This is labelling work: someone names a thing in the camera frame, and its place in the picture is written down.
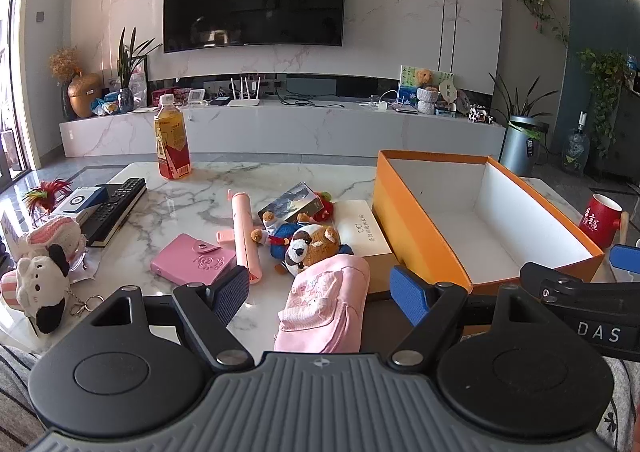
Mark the silver trash can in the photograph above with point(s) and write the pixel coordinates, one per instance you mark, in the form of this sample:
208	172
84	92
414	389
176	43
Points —
520	152

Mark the white paper tag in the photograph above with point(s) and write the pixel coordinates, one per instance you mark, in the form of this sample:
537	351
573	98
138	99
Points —
9	232

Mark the orange red crocheted toy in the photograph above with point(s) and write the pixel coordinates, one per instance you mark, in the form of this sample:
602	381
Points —
326	208

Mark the hanging vine plant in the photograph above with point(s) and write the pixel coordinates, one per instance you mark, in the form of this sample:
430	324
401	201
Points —
537	2

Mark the black remote control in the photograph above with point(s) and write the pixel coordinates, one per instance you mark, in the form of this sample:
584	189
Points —
120	202

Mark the black keyboard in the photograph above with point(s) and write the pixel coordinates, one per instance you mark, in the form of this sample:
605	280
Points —
102	239

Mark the white knitted basket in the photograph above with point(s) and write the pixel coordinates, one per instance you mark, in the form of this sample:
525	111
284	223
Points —
426	99

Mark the white marble television console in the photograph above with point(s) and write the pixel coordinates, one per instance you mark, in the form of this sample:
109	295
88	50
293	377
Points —
300	132

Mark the small wooden post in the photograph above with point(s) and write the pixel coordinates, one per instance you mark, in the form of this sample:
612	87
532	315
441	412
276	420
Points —
623	229

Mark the red green feather toy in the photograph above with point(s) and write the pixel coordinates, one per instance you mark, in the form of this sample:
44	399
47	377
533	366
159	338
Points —
45	194

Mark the white router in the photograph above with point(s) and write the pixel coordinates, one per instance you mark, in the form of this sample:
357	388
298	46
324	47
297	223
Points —
244	101

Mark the round paper fan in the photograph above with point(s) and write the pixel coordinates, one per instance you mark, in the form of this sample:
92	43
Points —
445	88

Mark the green long-leaf floor plant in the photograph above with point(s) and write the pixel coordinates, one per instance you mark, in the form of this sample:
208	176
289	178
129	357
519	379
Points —
520	102

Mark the green ivy plant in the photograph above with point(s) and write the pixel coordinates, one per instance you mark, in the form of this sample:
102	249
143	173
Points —
605	82

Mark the pink wallet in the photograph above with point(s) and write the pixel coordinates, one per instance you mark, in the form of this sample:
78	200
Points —
195	262

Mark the pink white knitted plush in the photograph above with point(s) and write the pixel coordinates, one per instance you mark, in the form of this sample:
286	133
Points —
50	234

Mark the golden round vase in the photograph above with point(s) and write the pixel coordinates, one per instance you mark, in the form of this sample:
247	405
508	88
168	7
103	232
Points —
85	97

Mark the clear plastic bag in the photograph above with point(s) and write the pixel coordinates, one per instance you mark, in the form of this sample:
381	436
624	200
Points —
139	91

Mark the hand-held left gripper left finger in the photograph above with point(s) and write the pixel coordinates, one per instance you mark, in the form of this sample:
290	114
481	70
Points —
232	294

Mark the grey patterned cloth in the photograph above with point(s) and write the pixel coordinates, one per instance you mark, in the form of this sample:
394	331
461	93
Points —
621	407

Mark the dried flower bunch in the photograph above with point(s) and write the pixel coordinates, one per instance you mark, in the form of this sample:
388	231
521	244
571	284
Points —
64	63

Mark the orange cardboard box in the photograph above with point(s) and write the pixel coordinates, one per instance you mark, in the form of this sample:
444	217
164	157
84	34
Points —
450	227

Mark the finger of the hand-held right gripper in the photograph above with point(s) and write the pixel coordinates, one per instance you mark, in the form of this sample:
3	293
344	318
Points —
627	259
560	284

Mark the grey striped cloth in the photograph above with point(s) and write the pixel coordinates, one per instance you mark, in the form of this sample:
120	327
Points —
15	382

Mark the brown white dog plush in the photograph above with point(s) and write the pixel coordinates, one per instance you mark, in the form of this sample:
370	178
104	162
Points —
317	247

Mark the white long box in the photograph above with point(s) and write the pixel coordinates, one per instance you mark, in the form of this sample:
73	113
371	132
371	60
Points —
360	232

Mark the green blue painted picture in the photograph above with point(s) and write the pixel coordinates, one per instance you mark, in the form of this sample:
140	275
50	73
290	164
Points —
407	87

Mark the tall green leaf plant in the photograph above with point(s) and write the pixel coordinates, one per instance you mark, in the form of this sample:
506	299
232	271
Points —
131	57

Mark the red mug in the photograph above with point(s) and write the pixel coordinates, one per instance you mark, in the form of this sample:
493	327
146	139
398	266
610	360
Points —
600	219

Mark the black set-top box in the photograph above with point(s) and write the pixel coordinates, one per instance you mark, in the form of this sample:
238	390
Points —
218	101

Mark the glass balcony door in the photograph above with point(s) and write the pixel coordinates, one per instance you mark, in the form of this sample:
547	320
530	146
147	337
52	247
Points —
10	82

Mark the pink cap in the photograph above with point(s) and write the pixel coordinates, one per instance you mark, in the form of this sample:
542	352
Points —
325	302

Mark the black white cow plush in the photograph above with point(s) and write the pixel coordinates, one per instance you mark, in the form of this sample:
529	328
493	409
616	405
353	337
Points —
40	287

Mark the blue white small box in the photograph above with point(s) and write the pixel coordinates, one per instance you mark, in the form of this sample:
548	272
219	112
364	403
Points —
80	199

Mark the clear water jug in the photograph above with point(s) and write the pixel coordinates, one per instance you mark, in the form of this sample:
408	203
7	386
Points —
576	152

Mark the orange tea bottle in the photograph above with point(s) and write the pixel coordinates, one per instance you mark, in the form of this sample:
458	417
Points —
172	142

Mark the dark printed card box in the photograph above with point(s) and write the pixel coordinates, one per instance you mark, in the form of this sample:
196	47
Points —
295	202

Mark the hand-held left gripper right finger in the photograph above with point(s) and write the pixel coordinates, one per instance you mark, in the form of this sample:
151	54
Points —
410	294

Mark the white digital clock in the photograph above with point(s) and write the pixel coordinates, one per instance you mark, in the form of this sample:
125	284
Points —
196	96

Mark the black white cow figurines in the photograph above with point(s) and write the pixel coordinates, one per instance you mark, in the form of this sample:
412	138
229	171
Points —
481	115

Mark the blue snack bag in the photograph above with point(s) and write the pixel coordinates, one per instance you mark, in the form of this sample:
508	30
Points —
105	106

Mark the blue ceramic vase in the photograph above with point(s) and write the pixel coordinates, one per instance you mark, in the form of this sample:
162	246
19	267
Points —
125	101

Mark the small brown teddy bear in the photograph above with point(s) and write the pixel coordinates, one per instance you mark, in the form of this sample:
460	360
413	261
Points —
425	78

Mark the red gift box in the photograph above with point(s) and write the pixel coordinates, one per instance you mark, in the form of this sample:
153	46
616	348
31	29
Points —
182	95

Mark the small bear plush blue outfit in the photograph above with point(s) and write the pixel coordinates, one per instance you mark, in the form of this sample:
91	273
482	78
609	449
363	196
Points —
282	237

